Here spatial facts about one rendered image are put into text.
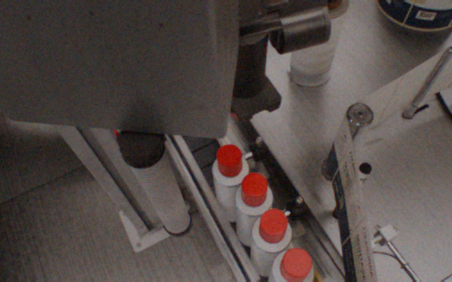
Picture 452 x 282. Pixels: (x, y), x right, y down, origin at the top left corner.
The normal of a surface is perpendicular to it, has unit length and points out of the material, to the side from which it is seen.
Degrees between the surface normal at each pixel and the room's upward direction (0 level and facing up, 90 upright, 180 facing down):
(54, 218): 0
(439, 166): 0
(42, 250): 0
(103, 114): 90
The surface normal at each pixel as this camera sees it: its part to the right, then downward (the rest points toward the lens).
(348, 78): -0.04, -0.49
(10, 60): -0.12, 0.87
